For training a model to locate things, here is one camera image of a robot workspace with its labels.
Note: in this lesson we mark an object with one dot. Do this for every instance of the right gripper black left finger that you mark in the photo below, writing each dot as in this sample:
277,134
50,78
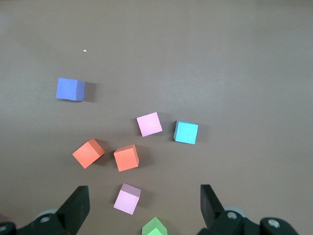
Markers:
78,208

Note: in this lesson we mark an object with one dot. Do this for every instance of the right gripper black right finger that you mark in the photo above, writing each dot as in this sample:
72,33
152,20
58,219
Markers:
210,208

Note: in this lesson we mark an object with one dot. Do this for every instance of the orange foam cube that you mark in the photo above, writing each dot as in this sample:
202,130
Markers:
125,158
86,154

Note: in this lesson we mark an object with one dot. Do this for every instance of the purple foam cube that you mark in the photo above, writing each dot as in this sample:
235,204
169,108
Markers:
67,88

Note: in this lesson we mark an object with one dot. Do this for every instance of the pink foam cube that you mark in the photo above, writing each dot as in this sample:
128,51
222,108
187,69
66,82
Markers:
149,124
126,202

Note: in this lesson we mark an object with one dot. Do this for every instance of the green foam cube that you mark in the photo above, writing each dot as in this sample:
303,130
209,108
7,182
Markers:
154,228

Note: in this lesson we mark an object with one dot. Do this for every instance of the cyan foam cube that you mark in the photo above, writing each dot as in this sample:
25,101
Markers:
187,132

